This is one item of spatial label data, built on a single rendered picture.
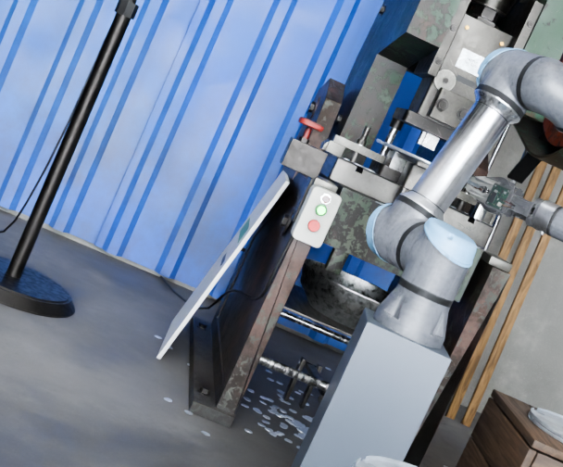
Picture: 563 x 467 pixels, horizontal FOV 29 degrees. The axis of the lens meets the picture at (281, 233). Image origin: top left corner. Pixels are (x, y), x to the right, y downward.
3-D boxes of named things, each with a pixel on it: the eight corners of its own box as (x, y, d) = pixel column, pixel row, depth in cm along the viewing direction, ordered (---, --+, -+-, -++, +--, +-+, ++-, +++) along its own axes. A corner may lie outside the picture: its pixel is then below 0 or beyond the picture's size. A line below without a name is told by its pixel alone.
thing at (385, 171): (444, 205, 285) (450, 194, 284) (377, 174, 282) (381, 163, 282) (431, 197, 301) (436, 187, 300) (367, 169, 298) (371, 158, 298)
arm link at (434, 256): (424, 291, 211) (454, 228, 209) (385, 268, 222) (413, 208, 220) (466, 307, 218) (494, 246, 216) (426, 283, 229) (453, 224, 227)
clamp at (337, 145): (379, 174, 287) (395, 139, 286) (321, 148, 285) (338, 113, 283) (375, 172, 293) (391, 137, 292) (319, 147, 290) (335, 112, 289)
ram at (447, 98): (471, 137, 277) (522, 31, 274) (419, 113, 275) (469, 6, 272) (456, 133, 294) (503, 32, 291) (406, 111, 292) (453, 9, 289)
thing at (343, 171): (484, 248, 280) (494, 228, 279) (327, 178, 274) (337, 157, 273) (456, 232, 309) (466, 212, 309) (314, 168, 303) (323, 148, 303)
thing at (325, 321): (429, 371, 278) (430, 368, 278) (277, 306, 272) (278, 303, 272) (399, 332, 320) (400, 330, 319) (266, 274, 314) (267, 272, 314)
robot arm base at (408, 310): (444, 355, 213) (466, 309, 212) (374, 323, 213) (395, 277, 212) (436, 340, 228) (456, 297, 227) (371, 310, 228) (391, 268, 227)
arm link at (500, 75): (388, 259, 220) (544, 44, 222) (348, 236, 232) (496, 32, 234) (422, 287, 227) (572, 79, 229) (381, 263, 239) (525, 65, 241)
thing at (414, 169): (445, 232, 263) (469, 181, 261) (394, 208, 261) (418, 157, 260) (424, 218, 287) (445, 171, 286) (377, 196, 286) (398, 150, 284)
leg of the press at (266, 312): (231, 430, 264) (387, 89, 254) (188, 412, 262) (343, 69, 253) (221, 337, 355) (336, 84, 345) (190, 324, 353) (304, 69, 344)
